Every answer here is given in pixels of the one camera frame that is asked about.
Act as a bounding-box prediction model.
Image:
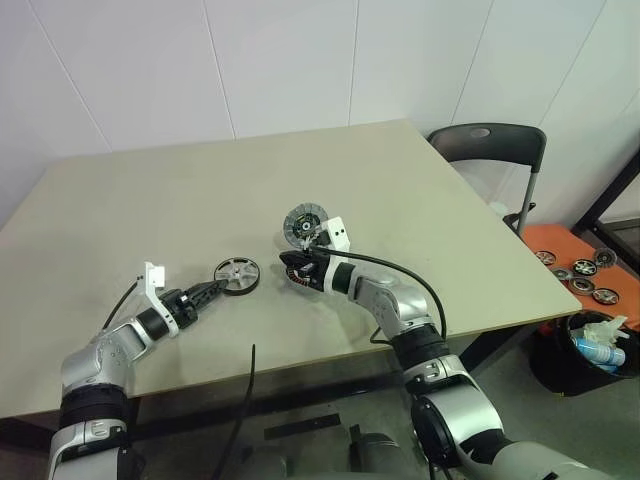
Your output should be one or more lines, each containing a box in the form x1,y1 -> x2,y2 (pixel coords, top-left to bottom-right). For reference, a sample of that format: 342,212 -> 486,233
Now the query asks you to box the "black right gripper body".
307,249 -> 332,292

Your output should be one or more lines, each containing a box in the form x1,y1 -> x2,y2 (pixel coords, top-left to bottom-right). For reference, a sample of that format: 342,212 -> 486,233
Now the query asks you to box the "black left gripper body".
162,288 -> 201,329

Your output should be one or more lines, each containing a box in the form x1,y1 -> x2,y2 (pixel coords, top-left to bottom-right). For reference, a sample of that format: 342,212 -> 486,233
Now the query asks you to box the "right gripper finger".
278,252 -> 321,271

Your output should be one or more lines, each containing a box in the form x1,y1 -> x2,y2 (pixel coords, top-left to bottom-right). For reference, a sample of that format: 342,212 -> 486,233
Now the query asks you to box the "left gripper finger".
194,287 -> 232,314
189,280 -> 236,300

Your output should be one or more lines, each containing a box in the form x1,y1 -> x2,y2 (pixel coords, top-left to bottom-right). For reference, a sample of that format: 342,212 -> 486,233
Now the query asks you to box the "black-rimmed silver spoked rotor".
213,255 -> 262,297

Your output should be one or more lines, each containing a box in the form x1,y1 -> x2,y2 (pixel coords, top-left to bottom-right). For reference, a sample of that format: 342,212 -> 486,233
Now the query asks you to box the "flat black strip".
263,412 -> 342,441

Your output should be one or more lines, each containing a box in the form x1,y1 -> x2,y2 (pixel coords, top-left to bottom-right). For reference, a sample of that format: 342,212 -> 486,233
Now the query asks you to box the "grey right robot leg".
349,432 -> 416,480

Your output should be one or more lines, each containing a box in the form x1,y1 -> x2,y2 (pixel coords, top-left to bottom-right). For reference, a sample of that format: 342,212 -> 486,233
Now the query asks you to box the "dark grey folding chair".
427,123 -> 547,236

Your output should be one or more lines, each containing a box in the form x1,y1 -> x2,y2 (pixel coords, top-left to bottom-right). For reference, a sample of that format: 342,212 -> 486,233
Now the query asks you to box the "black trash bin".
529,310 -> 640,399

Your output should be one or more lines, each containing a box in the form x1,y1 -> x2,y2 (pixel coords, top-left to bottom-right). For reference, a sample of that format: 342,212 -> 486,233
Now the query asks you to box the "blue and white bottle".
572,337 -> 627,374

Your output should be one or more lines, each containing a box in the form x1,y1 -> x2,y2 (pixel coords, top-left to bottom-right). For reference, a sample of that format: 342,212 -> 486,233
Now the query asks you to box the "white spray bottle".
582,314 -> 634,344

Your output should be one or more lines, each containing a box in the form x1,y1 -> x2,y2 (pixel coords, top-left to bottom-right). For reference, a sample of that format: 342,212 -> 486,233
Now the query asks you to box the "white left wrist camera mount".
143,261 -> 180,337

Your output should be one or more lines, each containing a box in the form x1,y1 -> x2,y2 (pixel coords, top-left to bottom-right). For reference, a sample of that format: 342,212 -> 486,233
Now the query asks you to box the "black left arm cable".
102,279 -> 147,331

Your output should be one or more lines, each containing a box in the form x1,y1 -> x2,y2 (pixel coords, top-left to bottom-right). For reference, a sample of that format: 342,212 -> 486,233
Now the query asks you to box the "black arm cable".
102,279 -> 147,331
304,242 -> 448,346

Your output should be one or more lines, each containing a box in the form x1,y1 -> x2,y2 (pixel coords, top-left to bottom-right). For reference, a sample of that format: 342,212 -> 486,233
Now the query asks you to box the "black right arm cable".
304,242 -> 448,346

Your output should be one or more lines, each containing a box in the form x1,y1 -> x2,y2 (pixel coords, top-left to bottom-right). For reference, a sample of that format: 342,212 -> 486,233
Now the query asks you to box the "thin black strap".
218,343 -> 258,480

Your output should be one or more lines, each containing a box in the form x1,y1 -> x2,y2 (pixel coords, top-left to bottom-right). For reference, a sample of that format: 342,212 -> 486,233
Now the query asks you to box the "dark wooden furniture frame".
572,144 -> 640,246

